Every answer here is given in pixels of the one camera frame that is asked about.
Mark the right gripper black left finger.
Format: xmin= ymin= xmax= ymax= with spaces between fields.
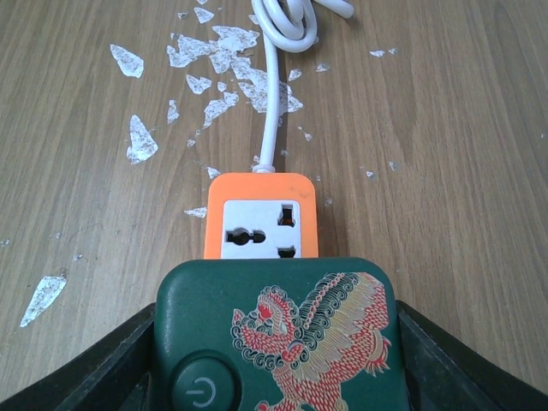
xmin=1 ymin=306 xmax=155 ymax=410

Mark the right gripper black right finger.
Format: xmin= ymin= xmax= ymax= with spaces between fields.
xmin=396 ymin=301 xmax=531 ymax=410

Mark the green dragon cube plug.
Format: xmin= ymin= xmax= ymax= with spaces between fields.
xmin=148 ymin=258 xmax=410 ymax=410

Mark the orange power strip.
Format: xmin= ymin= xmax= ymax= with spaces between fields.
xmin=204 ymin=173 xmax=319 ymax=259

